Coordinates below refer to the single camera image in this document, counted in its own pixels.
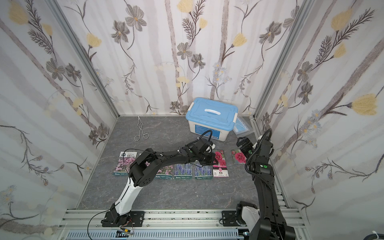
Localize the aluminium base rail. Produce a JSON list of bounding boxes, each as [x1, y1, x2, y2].
[[58, 208, 310, 240]]

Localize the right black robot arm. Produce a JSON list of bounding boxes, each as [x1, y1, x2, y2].
[[237, 129, 296, 240]]

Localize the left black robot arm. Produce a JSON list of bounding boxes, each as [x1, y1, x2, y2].
[[101, 130, 217, 227]]

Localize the lavender seed packet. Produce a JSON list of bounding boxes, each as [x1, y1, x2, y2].
[[194, 161, 214, 180], [174, 164, 193, 180]]

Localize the metal scissor tongs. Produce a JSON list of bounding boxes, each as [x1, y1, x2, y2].
[[134, 117, 150, 142]]

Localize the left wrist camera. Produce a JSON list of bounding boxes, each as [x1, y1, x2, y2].
[[207, 142, 216, 151]]

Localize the hollyhock pink flower packet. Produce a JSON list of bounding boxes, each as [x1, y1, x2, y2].
[[231, 149, 247, 164]]

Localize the pink back seed packet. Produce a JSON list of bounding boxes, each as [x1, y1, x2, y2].
[[213, 150, 229, 178]]

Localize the pink phlox seed packet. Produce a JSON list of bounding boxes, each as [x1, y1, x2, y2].
[[156, 165, 174, 180]]

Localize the purple flower seed packet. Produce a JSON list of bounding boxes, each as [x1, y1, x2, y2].
[[113, 152, 138, 176]]

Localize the clear bag of masks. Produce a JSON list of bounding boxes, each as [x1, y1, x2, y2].
[[233, 116, 254, 138]]

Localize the blue lid storage box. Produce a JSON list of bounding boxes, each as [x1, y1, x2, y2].
[[186, 98, 238, 142]]

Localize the white slotted cable duct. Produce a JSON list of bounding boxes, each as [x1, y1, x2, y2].
[[65, 229, 244, 240]]

